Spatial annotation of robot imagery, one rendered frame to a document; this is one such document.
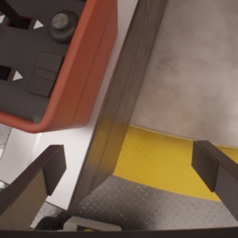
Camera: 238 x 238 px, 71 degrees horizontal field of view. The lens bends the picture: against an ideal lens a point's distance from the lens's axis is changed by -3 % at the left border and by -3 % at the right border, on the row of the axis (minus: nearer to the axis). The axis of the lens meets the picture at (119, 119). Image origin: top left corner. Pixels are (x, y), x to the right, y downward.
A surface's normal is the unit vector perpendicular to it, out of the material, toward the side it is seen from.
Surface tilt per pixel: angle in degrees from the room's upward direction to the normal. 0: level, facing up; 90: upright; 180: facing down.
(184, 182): 0
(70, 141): 0
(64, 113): 97
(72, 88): 97
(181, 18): 0
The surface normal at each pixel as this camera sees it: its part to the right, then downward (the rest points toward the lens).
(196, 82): -0.15, -0.15
